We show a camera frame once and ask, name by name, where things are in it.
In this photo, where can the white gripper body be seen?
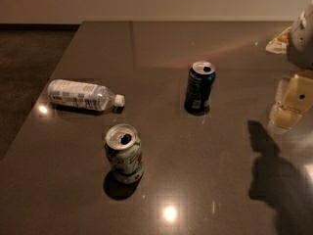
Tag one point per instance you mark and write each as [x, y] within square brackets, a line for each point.
[301, 43]

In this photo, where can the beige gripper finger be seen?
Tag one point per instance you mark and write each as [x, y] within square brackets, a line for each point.
[280, 43]
[294, 97]

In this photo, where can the green white 7up can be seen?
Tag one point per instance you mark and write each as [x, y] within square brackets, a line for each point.
[124, 152]

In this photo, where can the blue pepsi can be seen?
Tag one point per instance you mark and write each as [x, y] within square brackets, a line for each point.
[200, 80]

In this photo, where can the clear plastic water bottle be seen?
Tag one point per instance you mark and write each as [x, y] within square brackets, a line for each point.
[83, 95]

